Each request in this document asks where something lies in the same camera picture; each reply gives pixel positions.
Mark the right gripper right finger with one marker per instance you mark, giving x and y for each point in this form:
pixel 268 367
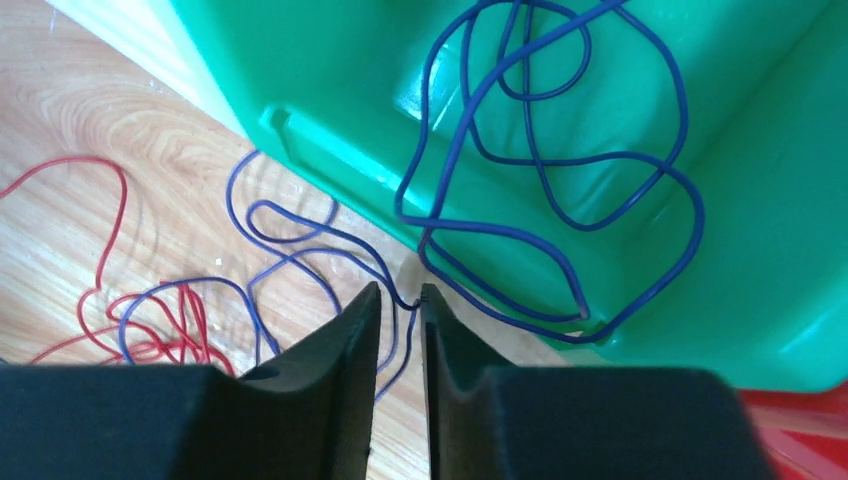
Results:
pixel 489 418

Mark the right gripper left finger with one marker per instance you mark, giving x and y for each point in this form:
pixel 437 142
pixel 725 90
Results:
pixel 304 414

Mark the green plastic bin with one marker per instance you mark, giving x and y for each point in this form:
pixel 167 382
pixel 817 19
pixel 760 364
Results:
pixel 663 182

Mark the red plastic bin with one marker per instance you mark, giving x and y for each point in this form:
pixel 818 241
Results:
pixel 805 435

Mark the white plastic bin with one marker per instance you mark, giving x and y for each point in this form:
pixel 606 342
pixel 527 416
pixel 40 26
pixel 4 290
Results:
pixel 150 34

